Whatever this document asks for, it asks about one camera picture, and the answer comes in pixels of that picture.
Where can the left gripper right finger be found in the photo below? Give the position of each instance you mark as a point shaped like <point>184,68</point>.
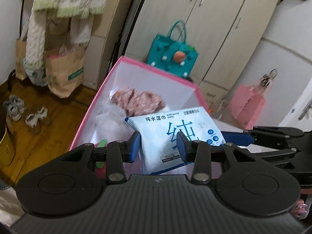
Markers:
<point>200,153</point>

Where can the large blue wet wipes pack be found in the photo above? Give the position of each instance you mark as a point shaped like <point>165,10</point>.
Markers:
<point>159,150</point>

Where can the teal felt handbag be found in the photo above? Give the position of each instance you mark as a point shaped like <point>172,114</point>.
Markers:
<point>172,56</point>

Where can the pink paper shopping bag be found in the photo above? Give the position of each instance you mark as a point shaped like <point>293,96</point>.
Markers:
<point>246,105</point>

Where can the person's right hand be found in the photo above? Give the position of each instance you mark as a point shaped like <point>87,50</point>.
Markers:
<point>300,209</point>

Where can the grey sneaker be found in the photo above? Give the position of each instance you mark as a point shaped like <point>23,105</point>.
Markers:
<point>14,107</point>

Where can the pink storage box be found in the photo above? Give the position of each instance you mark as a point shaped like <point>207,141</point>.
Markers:
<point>127,73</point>

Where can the cream knitted cardigan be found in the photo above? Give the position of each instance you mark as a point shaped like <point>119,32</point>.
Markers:
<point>81,13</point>

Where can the brown paper bag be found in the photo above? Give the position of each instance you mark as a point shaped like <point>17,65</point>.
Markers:
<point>64,69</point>

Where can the pink floral fabric cap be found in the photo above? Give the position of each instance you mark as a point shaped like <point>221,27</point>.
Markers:
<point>136,103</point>

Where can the beige wardrobe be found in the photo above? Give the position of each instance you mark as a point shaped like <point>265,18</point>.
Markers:
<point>225,34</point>

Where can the silver door handle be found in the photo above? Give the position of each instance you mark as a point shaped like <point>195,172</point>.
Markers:
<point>305,110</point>

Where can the white mesh bath pouf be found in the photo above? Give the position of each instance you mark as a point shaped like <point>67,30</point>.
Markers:
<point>111,124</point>

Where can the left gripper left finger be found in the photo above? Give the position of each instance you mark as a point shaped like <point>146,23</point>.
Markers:
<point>118,153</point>

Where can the pink strawberry plush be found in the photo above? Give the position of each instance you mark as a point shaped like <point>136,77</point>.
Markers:
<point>100,158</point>

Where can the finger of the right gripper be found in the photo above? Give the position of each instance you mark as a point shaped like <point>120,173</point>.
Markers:
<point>239,139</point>
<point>279,155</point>

